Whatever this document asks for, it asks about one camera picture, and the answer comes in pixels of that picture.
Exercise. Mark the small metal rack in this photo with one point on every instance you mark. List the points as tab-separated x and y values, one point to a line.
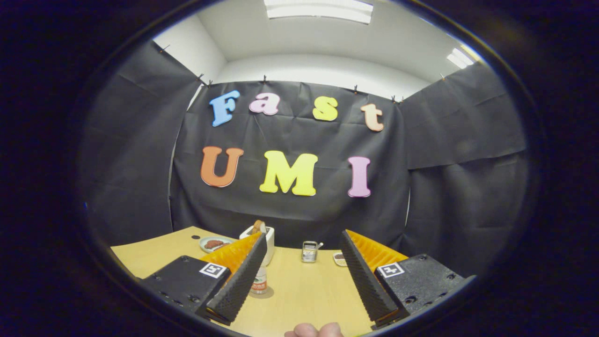
309	252

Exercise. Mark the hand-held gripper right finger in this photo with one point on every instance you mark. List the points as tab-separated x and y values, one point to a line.
365	281

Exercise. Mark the large ceiling light panel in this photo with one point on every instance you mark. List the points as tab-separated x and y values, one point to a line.
318	10

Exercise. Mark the wooden table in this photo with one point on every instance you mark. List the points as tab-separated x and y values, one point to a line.
309	295

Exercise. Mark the toast slice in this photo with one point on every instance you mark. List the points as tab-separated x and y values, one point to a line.
259	226

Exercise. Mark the green plate with brown food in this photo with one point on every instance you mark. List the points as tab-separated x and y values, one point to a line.
213	244

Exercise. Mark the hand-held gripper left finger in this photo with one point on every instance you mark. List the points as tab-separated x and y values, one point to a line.
238	285

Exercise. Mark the small ceiling light panel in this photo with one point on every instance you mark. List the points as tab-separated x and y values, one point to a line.
460	57

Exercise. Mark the white toaster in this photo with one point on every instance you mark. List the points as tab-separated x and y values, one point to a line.
270	243

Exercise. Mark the clear plastic juice bottle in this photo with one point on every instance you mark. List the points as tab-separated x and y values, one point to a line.
259	283

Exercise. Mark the small dish with dark contents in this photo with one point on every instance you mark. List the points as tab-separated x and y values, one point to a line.
340	259

